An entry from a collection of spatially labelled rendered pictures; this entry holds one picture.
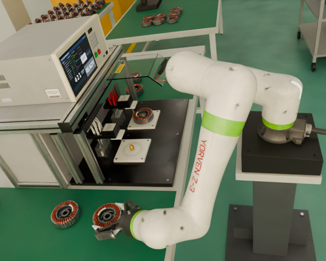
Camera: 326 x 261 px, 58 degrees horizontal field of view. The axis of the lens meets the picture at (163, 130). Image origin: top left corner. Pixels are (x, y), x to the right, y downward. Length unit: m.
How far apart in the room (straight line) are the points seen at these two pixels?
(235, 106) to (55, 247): 0.83
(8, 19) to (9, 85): 3.91
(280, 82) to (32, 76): 0.92
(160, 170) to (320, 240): 1.10
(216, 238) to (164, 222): 1.14
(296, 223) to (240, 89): 1.38
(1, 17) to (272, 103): 4.61
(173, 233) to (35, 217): 0.69
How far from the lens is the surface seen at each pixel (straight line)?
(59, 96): 1.23
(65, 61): 1.18
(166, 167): 1.28
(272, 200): 1.48
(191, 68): 0.82
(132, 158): 1.35
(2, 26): 5.32
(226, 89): 0.75
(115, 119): 1.58
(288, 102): 1.14
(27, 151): 1.34
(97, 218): 1.18
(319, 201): 2.17
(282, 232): 1.69
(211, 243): 1.93
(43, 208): 1.38
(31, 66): 1.22
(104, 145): 1.41
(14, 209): 1.46
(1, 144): 1.39
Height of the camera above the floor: 1.67
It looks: 37 degrees down
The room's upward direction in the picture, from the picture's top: 13 degrees counter-clockwise
